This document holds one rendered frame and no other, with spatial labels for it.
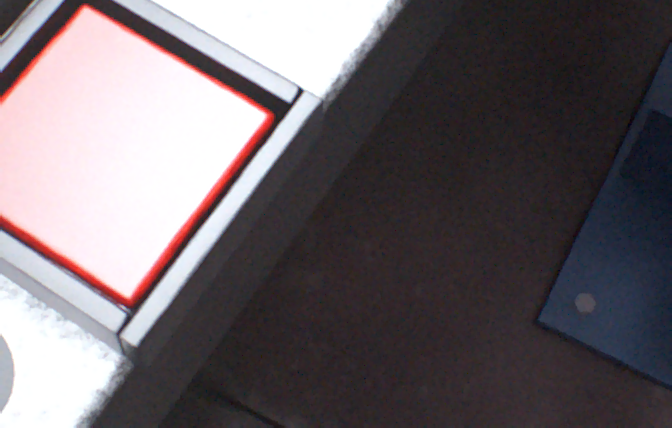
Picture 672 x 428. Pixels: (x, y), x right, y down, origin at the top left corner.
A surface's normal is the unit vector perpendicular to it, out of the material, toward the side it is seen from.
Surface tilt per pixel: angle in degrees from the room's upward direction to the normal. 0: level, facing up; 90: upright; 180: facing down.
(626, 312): 0
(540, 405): 0
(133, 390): 90
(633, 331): 0
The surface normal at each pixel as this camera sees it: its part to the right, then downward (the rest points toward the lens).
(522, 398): 0.03, -0.41
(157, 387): 0.84, 0.51
